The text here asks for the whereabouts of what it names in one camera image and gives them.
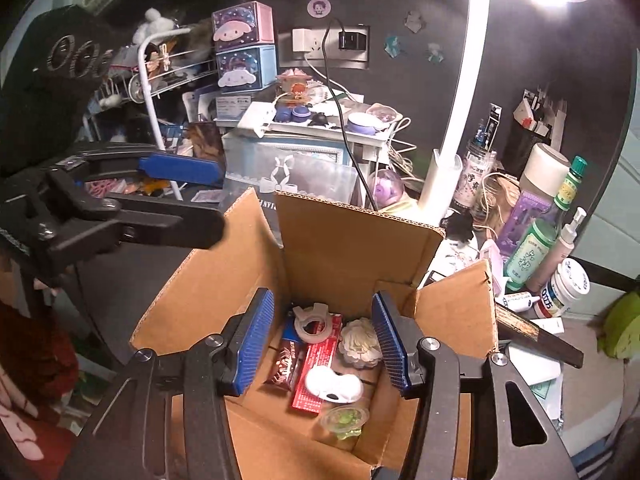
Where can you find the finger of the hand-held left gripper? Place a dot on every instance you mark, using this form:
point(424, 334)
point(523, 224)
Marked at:
point(165, 225)
point(180, 167)

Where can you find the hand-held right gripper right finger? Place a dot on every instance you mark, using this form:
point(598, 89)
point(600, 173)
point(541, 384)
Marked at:
point(390, 345)

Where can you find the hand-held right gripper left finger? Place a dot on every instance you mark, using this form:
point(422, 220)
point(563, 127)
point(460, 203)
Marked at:
point(255, 342)

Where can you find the white fabric flower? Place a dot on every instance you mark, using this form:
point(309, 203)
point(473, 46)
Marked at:
point(357, 342)

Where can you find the blue brown chocolate bar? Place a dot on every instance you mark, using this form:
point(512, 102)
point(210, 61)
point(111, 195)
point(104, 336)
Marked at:
point(285, 365)

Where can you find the long red box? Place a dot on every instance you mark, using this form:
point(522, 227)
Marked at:
point(312, 360)

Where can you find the tape roll with pink dispenser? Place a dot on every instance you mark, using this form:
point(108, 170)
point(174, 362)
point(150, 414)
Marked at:
point(311, 311)

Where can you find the clear jelly cup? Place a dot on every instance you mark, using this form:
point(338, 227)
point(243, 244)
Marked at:
point(345, 420)

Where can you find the brown cardboard box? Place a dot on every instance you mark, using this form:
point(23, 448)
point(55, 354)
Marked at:
point(325, 260)

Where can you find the white pink sachet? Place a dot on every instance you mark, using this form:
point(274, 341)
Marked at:
point(205, 195)

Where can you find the white blue-label box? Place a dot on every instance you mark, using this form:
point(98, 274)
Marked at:
point(235, 105)

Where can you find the white power adapter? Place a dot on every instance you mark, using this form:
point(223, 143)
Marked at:
point(256, 119)

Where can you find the blue character storage box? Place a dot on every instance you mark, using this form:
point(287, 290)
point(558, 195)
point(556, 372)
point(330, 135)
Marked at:
point(247, 70)

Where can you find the black rhinestone cap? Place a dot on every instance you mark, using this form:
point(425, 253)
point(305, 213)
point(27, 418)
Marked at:
point(50, 90)

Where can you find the white blue tube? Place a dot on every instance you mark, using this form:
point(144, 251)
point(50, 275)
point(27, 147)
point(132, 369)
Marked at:
point(517, 302)

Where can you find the pink anime figure diorama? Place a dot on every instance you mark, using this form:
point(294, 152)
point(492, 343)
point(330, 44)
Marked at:
point(295, 87)

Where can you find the white desk shelf riser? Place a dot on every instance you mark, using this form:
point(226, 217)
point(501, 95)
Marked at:
point(320, 134)

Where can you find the white plush toy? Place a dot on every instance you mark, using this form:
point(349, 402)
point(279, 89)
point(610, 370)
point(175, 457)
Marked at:
point(152, 22)

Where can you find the dark brown flat box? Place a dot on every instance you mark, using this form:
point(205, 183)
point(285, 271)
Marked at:
point(540, 335)

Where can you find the pink character storage box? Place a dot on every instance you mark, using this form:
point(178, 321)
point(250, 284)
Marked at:
point(242, 25)

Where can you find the purple ball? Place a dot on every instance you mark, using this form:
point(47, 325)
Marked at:
point(387, 185)

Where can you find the green plastic bottle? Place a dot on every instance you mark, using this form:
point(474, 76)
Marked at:
point(530, 250)

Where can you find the purple box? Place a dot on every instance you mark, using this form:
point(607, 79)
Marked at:
point(522, 220)

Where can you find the white blue-label jar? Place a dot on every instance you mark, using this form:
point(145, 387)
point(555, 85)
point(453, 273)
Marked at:
point(565, 285)

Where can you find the purple bowl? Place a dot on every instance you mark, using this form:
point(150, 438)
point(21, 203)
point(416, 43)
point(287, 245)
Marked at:
point(362, 124)

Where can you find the clear cup with pens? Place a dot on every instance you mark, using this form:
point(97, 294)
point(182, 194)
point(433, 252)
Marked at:
point(477, 170)

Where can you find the white spray bottle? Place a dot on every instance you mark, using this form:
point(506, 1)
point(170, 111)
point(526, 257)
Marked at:
point(562, 250)

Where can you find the round portrait badge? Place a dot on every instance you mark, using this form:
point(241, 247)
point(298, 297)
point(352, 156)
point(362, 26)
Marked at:
point(316, 7)

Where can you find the black charger plug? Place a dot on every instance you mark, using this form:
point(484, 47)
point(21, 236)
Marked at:
point(352, 41)

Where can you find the white cylinder humidifier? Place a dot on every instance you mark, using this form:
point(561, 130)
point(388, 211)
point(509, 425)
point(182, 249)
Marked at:
point(544, 170)

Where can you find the green plush toy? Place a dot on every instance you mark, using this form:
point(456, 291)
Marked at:
point(622, 325)

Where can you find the green-capped glass bottle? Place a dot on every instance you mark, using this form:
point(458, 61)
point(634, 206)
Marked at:
point(569, 187)

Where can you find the black pen holder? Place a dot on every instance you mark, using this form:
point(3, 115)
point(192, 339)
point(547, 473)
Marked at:
point(537, 125)

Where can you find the white desk lamp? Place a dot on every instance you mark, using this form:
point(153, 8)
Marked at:
point(470, 60)

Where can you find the white wall plug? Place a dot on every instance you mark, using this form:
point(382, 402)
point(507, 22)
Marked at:
point(304, 40)

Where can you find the grey wall socket panel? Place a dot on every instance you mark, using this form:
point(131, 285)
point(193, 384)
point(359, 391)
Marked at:
point(327, 57)

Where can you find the teal character wall sticker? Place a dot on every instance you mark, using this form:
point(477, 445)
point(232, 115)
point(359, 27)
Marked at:
point(392, 45)

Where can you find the white character wall sticker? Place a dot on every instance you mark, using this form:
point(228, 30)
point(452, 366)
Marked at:
point(414, 20)

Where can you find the pale blue character wall sticker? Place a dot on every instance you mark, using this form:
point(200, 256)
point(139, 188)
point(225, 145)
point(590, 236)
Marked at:
point(435, 52)

